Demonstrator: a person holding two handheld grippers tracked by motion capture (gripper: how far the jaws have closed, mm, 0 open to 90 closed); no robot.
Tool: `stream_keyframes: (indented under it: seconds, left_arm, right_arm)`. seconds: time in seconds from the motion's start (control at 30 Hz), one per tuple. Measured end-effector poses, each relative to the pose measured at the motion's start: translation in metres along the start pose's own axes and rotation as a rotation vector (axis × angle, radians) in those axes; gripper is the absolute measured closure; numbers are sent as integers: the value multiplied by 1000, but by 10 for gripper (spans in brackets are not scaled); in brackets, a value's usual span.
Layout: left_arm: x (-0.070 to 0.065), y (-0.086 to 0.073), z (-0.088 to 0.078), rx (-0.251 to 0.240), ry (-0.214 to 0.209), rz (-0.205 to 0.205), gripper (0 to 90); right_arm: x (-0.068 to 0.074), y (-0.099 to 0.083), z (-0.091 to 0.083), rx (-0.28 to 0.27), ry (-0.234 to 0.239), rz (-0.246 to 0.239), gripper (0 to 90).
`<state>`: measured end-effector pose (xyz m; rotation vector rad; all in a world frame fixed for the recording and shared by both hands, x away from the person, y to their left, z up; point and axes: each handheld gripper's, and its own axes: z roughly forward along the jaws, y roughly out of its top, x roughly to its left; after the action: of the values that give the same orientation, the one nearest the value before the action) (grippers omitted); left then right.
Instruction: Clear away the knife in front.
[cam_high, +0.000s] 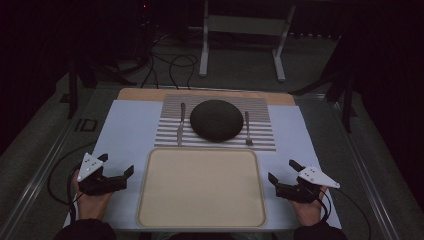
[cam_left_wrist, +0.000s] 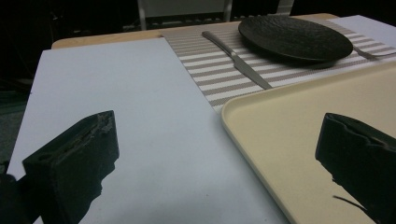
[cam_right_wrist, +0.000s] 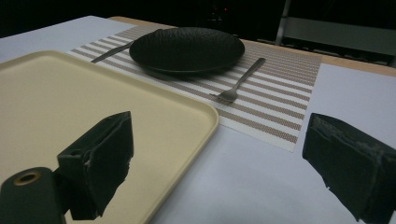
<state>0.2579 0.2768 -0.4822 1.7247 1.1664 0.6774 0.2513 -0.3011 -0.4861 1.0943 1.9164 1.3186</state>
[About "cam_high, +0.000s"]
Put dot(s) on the silver fork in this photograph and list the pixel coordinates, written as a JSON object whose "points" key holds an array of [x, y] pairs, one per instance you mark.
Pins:
{"points": [[247, 126]]}

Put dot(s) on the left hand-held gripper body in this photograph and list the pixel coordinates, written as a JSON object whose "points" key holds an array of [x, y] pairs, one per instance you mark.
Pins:
{"points": [[91, 183]]}

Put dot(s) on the dark round plate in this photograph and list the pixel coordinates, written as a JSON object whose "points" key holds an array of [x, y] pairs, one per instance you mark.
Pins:
{"points": [[216, 120]]}

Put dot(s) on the pale blue board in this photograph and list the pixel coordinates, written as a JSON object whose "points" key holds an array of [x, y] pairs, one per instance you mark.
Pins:
{"points": [[130, 133]]}

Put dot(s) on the black rectangular floor frame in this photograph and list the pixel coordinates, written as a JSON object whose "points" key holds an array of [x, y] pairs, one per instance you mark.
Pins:
{"points": [[80, 125]]}

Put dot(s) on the black stand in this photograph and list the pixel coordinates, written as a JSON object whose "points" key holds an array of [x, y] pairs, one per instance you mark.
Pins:
{"points": [[347, 100], [72, 90]]}

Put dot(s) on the grey metal stand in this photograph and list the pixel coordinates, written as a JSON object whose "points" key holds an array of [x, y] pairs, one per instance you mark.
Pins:
{"points": [[246, 25]]}

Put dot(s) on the beige tray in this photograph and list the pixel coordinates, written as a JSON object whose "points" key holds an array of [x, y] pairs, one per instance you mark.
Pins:
{"points": [[201, 188]]}

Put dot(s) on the striped placemat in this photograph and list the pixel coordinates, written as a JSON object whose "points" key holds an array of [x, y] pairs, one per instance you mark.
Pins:
{"points": [[260, 133]]}

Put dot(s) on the silver table knife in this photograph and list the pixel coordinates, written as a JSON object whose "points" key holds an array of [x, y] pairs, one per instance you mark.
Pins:
{"points": [[181, 128]]}

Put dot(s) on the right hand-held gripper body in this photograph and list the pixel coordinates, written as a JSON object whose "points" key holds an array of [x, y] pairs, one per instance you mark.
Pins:
{"points": [[300, 191]]}

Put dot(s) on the person's right hand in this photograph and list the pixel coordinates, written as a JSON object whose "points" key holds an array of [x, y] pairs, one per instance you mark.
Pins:
{"points": [[310, 213]]}

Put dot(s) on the metal floor rail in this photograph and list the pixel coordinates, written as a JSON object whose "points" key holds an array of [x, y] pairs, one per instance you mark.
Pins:
{"points": [[363, 173], [36, 181]]}

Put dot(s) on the person's left hand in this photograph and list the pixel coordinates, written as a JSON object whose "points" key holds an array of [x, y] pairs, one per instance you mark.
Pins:
{"points": [[91, 206]]}

